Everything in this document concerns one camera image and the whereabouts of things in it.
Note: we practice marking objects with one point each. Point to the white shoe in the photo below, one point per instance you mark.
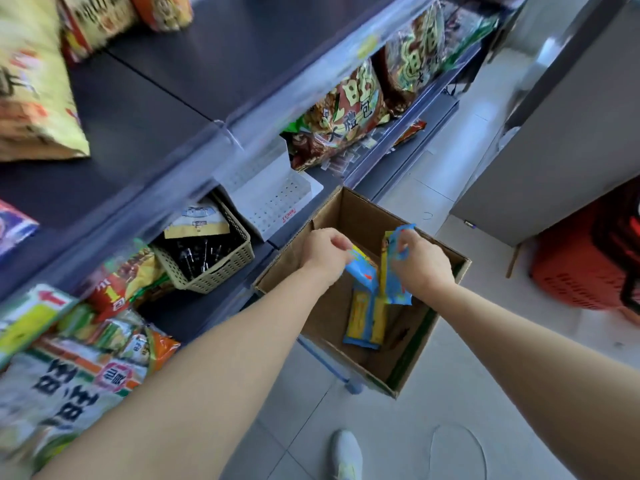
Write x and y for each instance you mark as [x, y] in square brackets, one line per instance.
[346, 454]

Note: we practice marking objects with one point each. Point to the grey cabinet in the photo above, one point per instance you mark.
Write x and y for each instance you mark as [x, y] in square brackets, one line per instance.
[575, 144]

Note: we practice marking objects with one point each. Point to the person's right forearm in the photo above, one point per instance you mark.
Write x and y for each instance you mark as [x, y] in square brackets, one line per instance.
[550, 374]

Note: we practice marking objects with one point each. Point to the person's right hand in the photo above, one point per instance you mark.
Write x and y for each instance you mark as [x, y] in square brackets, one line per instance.
[425, 269]

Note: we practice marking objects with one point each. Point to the beige plastic basket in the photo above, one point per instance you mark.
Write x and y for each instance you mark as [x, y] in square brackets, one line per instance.
[220, 277]

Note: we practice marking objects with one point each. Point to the brown green snack bag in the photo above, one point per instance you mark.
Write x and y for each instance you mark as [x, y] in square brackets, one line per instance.
[412, 59]

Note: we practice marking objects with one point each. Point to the person's left forearm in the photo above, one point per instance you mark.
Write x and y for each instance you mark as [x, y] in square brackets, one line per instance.
[175, 394]

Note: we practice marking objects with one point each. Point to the bundle of green packets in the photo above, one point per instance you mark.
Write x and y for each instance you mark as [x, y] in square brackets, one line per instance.
[470, 29]

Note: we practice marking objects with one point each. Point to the orange cartoon face canister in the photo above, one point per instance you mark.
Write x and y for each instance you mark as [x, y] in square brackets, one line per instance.
[162, 9]

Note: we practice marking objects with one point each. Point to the red blue snack box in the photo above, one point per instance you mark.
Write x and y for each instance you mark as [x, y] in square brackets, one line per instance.
[15, 227]

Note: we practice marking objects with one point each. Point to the dark grey store shelf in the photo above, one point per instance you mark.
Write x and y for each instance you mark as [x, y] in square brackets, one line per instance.
[150, 109]

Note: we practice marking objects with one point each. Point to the yellow white card packet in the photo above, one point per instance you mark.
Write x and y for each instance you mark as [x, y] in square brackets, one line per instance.
[197, 222]

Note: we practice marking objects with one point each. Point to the white striped snack bag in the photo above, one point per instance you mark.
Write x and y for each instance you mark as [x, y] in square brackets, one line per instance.
[60, 404]

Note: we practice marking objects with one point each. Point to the large yellow snack bag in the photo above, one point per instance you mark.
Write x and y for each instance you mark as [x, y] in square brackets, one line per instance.
[35, 94]

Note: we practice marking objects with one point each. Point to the small red packet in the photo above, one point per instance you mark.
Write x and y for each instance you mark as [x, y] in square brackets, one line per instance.
[410, 132]

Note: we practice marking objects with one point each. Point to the person's left hand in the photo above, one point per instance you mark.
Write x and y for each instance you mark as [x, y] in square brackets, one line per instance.
[325, 254]

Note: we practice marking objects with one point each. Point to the yellow red snack bag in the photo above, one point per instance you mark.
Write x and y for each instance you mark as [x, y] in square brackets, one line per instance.
[95, 19]

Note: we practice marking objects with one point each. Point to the brown cardboard box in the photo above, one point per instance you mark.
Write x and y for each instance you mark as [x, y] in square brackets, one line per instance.
[360, 214]

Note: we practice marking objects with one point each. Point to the small yellow price tag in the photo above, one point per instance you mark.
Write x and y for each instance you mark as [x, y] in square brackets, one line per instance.
[368, 46]

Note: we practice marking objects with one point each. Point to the blue plastic stool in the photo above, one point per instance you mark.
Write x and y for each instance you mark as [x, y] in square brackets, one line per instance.
[354, 387]

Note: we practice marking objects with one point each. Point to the white perforated plastic tray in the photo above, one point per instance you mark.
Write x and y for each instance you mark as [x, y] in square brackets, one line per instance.
[270, 194]

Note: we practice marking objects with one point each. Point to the yellow white price tag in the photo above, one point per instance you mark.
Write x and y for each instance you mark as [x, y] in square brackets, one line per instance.
[30, 324]

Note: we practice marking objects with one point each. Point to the stack of red shopping baskets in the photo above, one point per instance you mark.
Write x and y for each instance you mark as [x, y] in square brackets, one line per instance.
[575, 264]

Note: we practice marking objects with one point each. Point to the bundle of black hooks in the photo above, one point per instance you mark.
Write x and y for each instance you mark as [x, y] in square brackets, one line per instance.
[205, 257]

